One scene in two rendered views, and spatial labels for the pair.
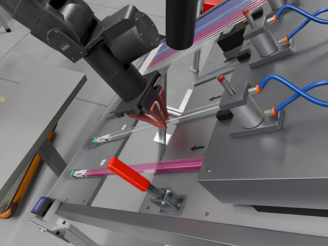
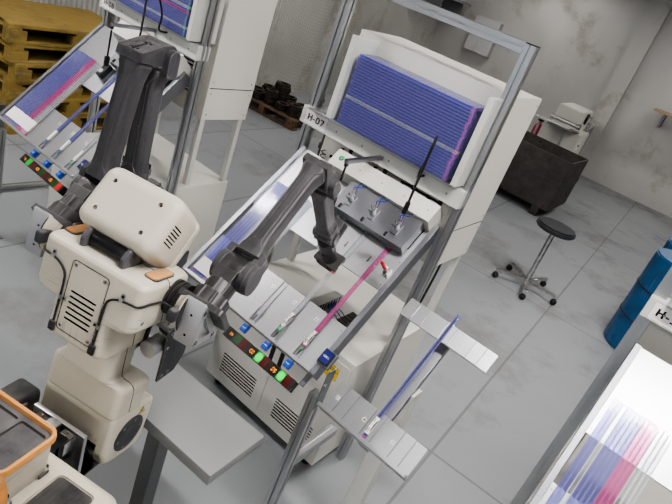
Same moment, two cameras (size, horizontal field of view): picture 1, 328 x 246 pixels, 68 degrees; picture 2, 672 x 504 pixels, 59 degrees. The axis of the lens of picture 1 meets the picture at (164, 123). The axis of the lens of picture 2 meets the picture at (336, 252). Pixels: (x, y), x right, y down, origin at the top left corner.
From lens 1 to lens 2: 2.01 m
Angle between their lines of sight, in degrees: 66
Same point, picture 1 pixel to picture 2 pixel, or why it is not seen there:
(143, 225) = (390, 283)
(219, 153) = (397, 240)
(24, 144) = (211, 401)
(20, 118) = (171, 395)
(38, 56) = not seen: outside the picture
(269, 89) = (387, 222)
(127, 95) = (336, 257)
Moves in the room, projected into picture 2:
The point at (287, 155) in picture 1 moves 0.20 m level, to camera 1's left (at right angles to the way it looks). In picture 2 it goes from (411, 228) to (401, 247)
